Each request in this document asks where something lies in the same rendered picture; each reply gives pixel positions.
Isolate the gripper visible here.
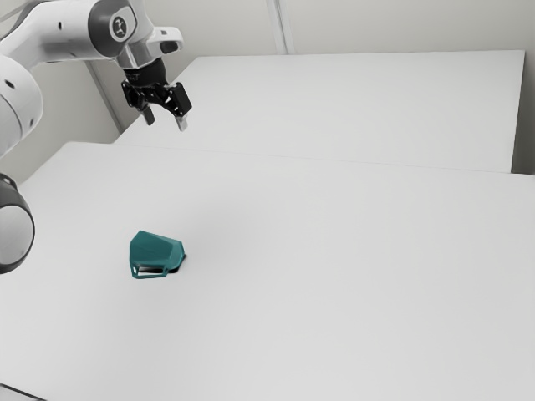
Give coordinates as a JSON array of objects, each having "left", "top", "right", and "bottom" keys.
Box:
[{"left": 120, "top": 59, "right": 194, "bottom": 133}]

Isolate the teal faceted mug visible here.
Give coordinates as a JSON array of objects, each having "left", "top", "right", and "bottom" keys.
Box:
[{"left": 128, "top": 230, "right": 186, "bottom": 280}]

